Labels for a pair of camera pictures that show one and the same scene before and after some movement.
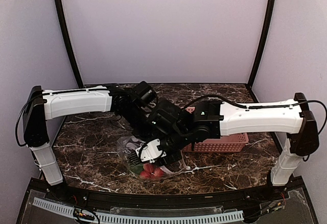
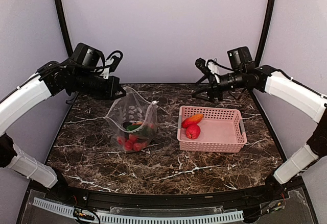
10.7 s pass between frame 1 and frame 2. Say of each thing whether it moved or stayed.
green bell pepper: moved
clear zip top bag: moved
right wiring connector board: stayed
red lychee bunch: moved
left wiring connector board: stayed
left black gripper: moved
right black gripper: moved
